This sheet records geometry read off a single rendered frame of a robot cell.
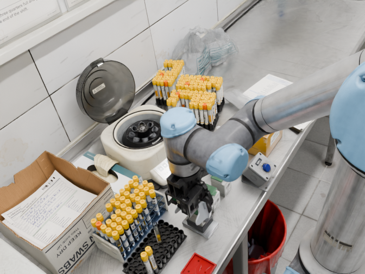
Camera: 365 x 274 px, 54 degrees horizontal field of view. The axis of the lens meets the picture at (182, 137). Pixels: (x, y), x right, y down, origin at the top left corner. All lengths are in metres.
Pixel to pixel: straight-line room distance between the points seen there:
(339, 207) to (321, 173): 1.87
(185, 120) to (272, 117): 0.17
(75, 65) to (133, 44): 0.29
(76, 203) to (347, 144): 0.86
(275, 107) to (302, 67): 0.99
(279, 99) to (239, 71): 0.97
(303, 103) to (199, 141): 0.21
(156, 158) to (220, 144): 0.47
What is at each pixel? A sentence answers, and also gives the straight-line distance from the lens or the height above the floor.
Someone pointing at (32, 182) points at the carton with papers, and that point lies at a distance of 1.21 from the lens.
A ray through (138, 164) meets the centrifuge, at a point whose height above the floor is 0.97.
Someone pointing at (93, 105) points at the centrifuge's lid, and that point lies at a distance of 1.29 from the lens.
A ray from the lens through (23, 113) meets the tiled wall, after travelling 1.20.
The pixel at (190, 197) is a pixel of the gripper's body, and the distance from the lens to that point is 0.86.
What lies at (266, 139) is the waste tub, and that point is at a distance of 1.15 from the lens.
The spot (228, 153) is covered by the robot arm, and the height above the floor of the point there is 1.27.
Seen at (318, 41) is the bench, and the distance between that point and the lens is 1.88.
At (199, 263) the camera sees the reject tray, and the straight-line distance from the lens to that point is 0.99.
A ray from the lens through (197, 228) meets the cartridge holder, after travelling 1.02.
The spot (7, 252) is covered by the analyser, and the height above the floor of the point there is 1.17.
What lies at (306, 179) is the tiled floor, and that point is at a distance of 2.35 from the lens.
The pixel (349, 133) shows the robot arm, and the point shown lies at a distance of 0.41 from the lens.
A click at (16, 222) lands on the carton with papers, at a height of 0.94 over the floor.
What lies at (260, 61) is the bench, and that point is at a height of 0.87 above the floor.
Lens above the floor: 1.74
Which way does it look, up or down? 41 degrees down
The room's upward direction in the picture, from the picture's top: 9 degrees counter-clockwise
